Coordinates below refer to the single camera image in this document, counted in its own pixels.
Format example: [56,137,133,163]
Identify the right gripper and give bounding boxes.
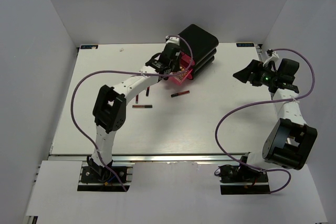
[233,59,278,87]

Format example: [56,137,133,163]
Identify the clear eyeshadow palette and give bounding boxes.
[175,71,190,82]

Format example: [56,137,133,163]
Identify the black pink drawer organizer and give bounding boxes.
[170,24,219,85]

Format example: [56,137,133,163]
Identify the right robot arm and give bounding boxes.
[233,59,318,182]

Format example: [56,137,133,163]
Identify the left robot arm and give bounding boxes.
[91,42,181,182]

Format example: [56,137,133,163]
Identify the right blue corner label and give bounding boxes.
[236,42,255,47]

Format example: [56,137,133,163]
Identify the blue corner label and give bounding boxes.
[80,45,98,50]
[236,42,255,47]

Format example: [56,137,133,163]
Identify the red lip gloss tube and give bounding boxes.
[171,90,190,98]

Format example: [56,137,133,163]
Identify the red lip gloss upright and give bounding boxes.
[146,87,150,97]

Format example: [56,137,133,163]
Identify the horizontal lip gloss tube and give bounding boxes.
[132,104,153,109]

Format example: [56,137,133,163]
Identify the left blue corner label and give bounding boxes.
[80,45,98,50]

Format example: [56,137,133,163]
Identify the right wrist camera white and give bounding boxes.
[264,49,280,66]

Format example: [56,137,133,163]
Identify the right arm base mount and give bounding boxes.
[214,165,270,195]

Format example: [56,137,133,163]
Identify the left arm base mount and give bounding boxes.
[77,156,133,193]

